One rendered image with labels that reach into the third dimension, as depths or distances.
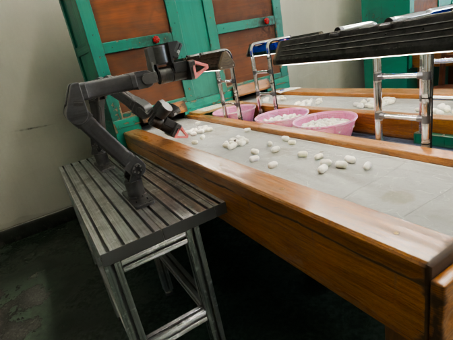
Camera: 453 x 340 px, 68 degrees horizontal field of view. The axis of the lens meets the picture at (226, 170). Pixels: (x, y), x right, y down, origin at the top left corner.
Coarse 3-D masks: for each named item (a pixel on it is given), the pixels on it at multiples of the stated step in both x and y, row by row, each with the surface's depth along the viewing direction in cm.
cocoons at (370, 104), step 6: (276, 96) 224; (282, 96) 224; (264, 102) 222; (300, 102) 196; (306, 102) 196; (312, 102) 191; (318, 102) 185; (360, 102) 167; (366, 102) 166; (372, 102) 162; (384, 102) 157; (390, 102) 157; (372, 108) 155; (438, 108) 136; (444, 108) 130; (438, 114) 128
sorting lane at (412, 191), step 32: (224, 128) 174; (288, 160) 113; (320, 160) 108; (384, 160) 98; (352, 192) 83; (384, 192) 80; (416, 192) 78; (448, 192) 75; (416, 224) 66; (448, 224) 64
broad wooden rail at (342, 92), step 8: (280, 88) 251; (304, 88) 231; (312, 88) 225; (320, 88) 219; (328, 88) 213; (336, 88) 208; (344, 88) 203; (352, 88) 198; (360, 88) 194; (368, 88) 190; (384, 88) 181; (392, 88) 177; (400, 88) 174; (408, 88) 171; (416, 88) 167; (440, 88) 158; (448, 88) 155; (344, 96) 192; (352, 96) 188; (360, 96) 183; (368, 96) 179; (384, 96) 171; (392, 96) 167; (400, 96) 164; (408, 96) 160; (416, 96) 157
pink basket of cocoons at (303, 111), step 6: (288, 108) 178; (294, 108) 176; (300, 108) 173; (264, 114) 177; (276, 114) 179; (282, 114) 179; (288, 114) 178; (300, 114) 173; (306, 114) 159; (258, 120) 173; (282, 120) 155; (288, 120) 155; (288, 126) 157
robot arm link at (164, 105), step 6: (156, 102) 150; (162, 102) 150; (138, 108) 151; (156, 108) 151; (162, 108) 149; (168, 108) 150; (138, 114) 152; (144, 114) 151; (150, 114) 155; (156, 114) 151; (162, 114) 150; (168, 114) 152
